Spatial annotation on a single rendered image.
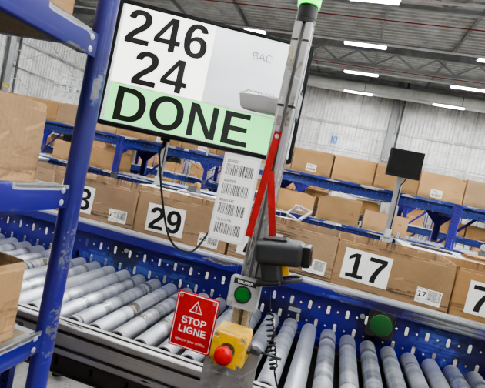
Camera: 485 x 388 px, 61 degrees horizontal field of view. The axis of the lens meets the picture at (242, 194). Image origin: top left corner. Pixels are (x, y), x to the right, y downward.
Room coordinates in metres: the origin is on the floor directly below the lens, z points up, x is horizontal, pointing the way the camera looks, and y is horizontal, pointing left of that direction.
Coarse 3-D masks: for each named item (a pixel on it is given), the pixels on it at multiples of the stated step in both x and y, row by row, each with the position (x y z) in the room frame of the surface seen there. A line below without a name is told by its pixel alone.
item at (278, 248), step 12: (264, 240) 0.84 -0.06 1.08; (276, 240) 0.83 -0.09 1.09; (288, 240) 0.85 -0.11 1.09; (264, 252) 0.83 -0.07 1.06; (276, 252) 0.82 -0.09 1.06; (288, 252) 0.82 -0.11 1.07; (300, 252) 0.82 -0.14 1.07; (312, 252) 0.82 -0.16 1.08; (264, 264) 0.84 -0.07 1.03; (276, 264) 0.83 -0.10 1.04; (288, 264) 0.82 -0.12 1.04; (300, 264) 0.82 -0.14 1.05; (264, 276) 0.84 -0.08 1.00; (276, 276) 0.84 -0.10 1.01
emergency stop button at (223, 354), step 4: (216, 348) 0.81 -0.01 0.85; (220, 348) 0.80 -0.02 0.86; (224, 348) 0.80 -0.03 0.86; (228, 348) 0.80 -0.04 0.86; (216, 352) 0.80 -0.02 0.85; (220, 352) 0.80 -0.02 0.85; (224, 352) 0.79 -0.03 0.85; (228, 352) 0.80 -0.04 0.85; (216, 356) 0.80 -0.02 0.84; (220, 356) 0.79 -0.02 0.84; (224, 356) 0.79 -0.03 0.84; (228, 356) 0.79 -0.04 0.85; (216, 360) 0.80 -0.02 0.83; (220, 360) 0.79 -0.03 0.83; (224, 360) 0.79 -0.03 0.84; (228, 360) 0.79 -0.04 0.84; (220, 364) 0.80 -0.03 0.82; (224, 364) 0.79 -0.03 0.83; (228, 364) 0.80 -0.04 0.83
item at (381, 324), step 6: (372, 318) 1.33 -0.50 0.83; (378, 318) 1.32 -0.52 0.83; (384, 318) 1.32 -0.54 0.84; (372, 324) 1.33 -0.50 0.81; (378, 324) 1.32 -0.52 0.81; (384, 324) 1.32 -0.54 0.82; (390, 324) 1.31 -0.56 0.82; (372, 330) 1.33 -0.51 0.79; (378, 330) 1.32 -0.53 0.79; (384, 330) 1.32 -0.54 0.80; (390, 330) 1.31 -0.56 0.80
